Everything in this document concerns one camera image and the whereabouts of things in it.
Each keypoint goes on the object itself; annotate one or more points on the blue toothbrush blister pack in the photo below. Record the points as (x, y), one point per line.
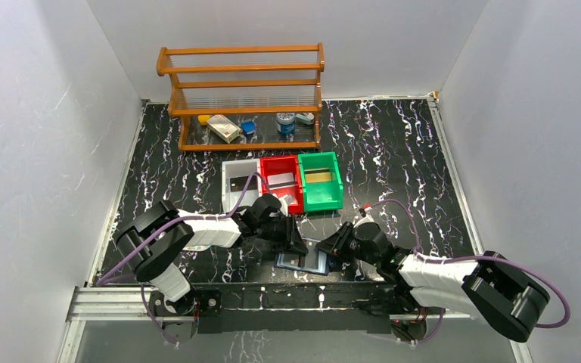
(196, 247)

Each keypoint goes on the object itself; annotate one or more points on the blue small cube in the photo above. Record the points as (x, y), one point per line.
(248, 127)

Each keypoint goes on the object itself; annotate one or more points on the blue round tin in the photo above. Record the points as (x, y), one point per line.
(286, 123)

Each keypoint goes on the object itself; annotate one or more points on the red plastic bin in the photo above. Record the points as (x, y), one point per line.
(277, 165)

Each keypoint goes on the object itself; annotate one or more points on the black card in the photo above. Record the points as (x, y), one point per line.
(237, 185)

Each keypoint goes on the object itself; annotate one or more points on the white red small box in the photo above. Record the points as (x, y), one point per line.
(224, 128)

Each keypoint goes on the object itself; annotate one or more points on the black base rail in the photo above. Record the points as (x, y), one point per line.
(369, 306)

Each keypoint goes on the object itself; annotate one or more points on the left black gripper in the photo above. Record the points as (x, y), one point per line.
(291, 234)

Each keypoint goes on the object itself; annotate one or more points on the wooden shelf rack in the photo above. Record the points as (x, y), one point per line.
(243, 80)

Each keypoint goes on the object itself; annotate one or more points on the grey tape dispenser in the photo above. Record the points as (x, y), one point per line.
(305, 118)

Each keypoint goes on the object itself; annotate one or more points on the white plastic bin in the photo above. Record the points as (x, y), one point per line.
(234, 176)

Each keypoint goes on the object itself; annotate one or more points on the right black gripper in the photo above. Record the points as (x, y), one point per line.
(336, 245)

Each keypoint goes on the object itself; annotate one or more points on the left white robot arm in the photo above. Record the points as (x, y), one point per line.
(152, 242)

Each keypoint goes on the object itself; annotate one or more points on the green plastic bin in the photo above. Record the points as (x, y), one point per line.
(321, 196)

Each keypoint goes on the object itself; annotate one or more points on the white card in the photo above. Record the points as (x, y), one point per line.
(282, 180)

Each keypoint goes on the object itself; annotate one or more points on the navy blue card holder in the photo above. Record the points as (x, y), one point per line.
(315, 262)

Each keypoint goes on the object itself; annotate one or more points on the yellow small object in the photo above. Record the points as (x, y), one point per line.
(203, 119)

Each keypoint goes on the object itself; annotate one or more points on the gold card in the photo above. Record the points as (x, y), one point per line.
(313, 176)

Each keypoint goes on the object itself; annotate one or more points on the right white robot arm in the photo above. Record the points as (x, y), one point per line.
(484, 286)

